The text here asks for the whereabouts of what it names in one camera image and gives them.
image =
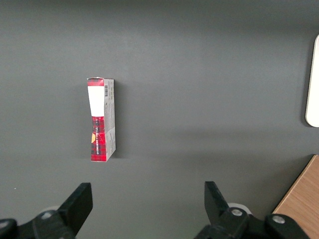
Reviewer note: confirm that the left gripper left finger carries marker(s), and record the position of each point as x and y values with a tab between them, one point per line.
74	206

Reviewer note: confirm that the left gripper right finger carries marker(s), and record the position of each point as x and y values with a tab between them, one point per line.
219	211

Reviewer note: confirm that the oak wooden drawer cabinet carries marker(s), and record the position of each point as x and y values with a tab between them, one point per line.
301	204

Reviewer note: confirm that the red plaid cardboard box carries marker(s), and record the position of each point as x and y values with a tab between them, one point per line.
98	139

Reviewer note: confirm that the cream rectangular tray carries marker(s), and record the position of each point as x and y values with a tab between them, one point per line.
313	99

